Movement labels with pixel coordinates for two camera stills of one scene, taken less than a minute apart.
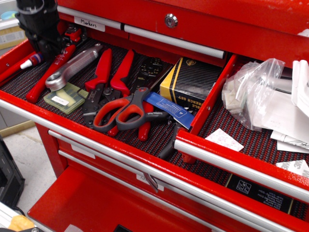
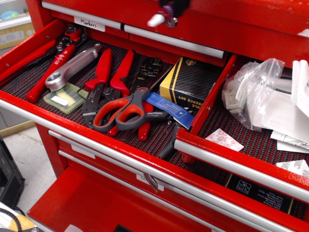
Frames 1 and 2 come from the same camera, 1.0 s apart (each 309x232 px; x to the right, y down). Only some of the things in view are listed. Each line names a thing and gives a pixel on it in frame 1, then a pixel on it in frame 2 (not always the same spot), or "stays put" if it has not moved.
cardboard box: x=12 y=36 stays put
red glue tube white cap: x=34 y=60 → x=156 y=20
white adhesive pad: x=219 y=137 stays put
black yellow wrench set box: x=189 y=82 stays put
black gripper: x=39 y=18 → x=179 y=6
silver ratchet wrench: x=56 y=79 stays put
